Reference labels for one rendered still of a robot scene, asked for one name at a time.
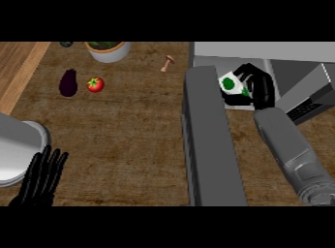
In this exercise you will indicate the purple eggplant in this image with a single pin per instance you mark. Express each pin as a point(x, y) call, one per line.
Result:
point(68, 83)

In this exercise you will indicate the dark green round object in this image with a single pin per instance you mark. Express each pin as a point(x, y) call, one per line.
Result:
point(67, 44)

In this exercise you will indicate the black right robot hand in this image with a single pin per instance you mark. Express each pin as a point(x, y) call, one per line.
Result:
point(261, 87)

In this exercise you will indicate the white green milk carton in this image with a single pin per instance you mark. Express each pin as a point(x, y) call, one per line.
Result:
point(232, 85)

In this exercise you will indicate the tan mushroom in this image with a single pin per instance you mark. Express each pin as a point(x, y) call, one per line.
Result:
point(167, 62)

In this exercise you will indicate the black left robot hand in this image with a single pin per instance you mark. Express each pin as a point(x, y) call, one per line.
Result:
point(40, 180)

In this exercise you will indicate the white plant pot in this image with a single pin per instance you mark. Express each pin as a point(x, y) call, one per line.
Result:
point(108, 51)

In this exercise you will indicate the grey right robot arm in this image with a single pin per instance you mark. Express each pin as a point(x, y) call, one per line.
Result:
point(294, 155)

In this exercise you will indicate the red tomato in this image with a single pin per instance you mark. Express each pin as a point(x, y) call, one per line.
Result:
point(95, 84)

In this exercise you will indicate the grey microwave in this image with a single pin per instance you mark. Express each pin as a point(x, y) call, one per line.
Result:
point(289, 74)

